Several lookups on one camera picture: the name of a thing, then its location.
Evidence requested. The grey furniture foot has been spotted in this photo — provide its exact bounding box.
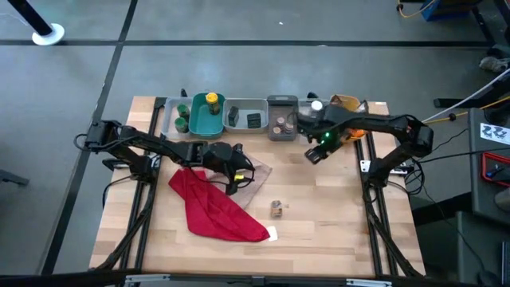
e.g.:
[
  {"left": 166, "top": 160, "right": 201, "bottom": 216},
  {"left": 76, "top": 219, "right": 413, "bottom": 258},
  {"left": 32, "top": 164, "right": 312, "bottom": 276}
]
[{"left": 0, "top": 168, "right": 30, "bottom": 187}]

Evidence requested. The smoky grey plastic bin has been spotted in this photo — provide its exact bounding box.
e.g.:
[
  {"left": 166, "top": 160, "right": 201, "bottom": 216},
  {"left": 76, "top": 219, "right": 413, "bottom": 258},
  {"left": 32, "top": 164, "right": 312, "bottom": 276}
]
[{"left": 265, "top": 94, "right": 300, "bottom": 142}]

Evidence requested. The black pole with white base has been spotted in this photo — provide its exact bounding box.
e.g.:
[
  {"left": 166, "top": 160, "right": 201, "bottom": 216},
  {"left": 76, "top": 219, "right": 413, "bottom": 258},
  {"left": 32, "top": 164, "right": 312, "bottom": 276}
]
[{"left": 6, "top": 0, "right": 66, "bottom": 47}]

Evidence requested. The red box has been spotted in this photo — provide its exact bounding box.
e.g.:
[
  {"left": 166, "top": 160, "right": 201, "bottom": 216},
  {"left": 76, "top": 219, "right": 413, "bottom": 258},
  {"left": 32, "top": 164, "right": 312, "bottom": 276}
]
[{"left": 481, "top": 151, "right": 510, "bottom": 188}]

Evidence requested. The dark jar with yellow lid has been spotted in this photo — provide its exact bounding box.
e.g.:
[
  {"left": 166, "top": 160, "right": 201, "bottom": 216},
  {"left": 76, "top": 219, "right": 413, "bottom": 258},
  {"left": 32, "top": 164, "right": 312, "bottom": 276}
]
[{"left": 205, "top": 92, "right": 222, "bottom": 116}]

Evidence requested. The clear packet of brown spice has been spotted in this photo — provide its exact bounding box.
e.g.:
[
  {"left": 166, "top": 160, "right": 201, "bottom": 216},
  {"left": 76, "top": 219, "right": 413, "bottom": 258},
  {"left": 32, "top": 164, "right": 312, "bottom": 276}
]
[{"left": 329, "top": 93, "right": 348, "bottom": 109}]

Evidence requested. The white plastic bin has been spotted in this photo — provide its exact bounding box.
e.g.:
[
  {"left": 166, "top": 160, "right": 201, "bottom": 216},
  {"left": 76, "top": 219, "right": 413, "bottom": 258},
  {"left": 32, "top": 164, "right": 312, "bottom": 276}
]
[{"left": 222, "top": 97, "right": 269, "bottom": 134}]

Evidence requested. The teal plastic bin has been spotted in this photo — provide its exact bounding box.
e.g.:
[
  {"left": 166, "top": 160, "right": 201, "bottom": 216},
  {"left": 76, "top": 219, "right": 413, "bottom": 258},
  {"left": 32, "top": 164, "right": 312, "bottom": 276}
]
[{"left": 188, "top": 92, "right": 226, "bottom": 140}]

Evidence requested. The person's shoe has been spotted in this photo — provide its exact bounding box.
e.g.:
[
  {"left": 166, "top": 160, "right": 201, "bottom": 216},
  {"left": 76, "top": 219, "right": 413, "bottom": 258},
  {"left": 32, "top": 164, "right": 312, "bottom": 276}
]
[{"left": 479, "top": 55, "right": 510, "bottom": 73}]

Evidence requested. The blue box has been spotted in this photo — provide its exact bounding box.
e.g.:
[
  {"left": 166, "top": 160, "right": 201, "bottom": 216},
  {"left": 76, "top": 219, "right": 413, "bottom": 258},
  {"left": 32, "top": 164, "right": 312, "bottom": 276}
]
[{"left": 420, "top": 0, "right": 481, "bottom": 22}]

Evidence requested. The white marker tag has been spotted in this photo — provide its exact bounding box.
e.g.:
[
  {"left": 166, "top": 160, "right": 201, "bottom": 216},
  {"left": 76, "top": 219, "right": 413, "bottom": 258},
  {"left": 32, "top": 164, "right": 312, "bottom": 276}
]
[{"left": 480, "top": 122, "right": 510, "bottom": 146}]

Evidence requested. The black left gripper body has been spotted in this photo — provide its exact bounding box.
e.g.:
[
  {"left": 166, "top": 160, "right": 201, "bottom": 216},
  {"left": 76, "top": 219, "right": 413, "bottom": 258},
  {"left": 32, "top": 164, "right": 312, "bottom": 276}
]
[{"left": 202, "top": 141, "right": 250, "bottom": 172}]

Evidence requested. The yellow plastic bin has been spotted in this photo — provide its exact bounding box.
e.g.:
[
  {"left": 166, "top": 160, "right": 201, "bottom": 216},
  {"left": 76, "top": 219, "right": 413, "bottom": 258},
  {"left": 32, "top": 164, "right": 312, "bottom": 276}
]
[{"left": 328, "top": 93, "right": 367, "bottom": 143}]

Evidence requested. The hanging yellow cable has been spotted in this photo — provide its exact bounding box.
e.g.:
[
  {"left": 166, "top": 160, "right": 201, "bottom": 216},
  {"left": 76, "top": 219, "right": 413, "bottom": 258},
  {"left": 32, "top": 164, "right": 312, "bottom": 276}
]
[{"left": 396, "top": 0, "right": 437, "bottom": 19}]

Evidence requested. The black side cabinet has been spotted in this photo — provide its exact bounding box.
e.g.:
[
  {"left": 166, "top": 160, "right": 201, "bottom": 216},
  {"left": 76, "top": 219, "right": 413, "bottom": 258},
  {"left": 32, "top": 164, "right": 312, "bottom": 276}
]
[{"left": 468, "top": 107, "right": 510, "bottom": 224}]

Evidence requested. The clear plastic bin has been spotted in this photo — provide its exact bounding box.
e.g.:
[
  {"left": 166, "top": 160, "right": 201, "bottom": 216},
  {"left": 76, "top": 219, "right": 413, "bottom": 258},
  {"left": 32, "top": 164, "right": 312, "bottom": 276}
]
[
  {"left": 162, "top": 96, "right": 195, "bottom": 140},
  {"left": 297, "top": 96, "right": 332, "bottom": 120}
]

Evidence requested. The white cable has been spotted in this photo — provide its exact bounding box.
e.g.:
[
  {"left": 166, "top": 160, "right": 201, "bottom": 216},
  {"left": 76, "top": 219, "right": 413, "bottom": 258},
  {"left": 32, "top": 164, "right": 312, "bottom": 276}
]
[{"left": 420, "top": 68, "right": 510, "bottom": 124}]

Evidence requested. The yellow floor cable with plug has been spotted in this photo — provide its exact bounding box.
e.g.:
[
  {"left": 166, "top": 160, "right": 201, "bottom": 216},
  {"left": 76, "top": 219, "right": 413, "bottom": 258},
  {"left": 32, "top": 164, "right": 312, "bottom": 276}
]
[{"left": 422, "top": 95, "right": 510, "bottom": 128}]

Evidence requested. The red cloth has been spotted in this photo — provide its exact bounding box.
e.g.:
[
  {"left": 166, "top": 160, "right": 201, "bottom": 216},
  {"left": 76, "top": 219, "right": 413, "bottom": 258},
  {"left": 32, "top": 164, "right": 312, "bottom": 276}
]
[{"left": 167, "top": 167, "right": 271, "bottom": 243}]

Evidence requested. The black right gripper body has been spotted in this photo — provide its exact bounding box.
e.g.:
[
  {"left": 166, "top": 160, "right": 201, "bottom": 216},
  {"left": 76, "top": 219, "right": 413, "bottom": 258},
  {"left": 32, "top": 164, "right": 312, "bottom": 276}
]
[{"left": 314, "top": 126, "right": 347, "bottom": 152}]

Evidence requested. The beige cloth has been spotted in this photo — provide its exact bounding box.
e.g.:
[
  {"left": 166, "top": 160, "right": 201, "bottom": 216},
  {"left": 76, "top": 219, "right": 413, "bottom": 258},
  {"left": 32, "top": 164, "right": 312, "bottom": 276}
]
[{"left": 206, "top": 153, "right": 273, "bottom": 210}]

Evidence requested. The black desk frame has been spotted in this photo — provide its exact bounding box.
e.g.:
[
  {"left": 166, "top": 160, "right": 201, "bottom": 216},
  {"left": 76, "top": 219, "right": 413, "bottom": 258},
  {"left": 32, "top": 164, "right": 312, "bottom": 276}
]
[{"left": 433, "top": 0, "right": 510, "bottom": 109}]

